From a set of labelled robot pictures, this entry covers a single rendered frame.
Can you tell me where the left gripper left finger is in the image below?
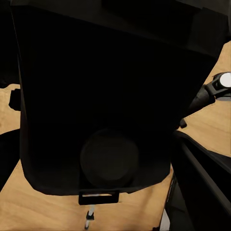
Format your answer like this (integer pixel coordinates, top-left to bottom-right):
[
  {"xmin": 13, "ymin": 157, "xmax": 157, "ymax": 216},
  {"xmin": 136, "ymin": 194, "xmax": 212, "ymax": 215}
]
[{"xmin": 0, "ymin": 129, "xmax": 20, "ymax": 192}]

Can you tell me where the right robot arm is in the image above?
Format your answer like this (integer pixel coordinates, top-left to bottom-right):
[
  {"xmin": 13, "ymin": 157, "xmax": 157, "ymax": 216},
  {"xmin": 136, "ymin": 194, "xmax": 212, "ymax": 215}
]
[{"xmin": 179, "ymin": 72, "xmax": 231, "ymax": 128}]

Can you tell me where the digital camera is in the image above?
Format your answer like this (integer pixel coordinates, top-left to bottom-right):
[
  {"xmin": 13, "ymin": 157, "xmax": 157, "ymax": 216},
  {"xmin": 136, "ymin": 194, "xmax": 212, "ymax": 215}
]
[{"xmin": 0, "ymin": 0, "xmax": 231, "ymax": 205}]

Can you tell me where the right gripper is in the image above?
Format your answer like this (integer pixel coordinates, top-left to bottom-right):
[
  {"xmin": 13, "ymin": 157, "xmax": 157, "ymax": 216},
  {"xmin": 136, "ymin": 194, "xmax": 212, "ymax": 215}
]
[{"xmin": 179, "ymin": 98, "xmax": 202, "ymax": 128}]

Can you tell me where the camera tripod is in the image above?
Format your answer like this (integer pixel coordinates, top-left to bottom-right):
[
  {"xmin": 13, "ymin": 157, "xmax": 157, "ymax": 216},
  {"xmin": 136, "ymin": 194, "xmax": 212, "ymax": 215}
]
[{"xmin": 85, "ymin": 194, "xmax": 97, "ymax": 229}]

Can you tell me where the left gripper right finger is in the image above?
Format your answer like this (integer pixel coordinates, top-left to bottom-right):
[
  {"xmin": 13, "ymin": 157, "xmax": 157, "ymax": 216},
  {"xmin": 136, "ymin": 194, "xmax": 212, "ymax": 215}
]
[{"xmin": 171, "ymin": 129, "xmax": 231, "ymax": 231}]

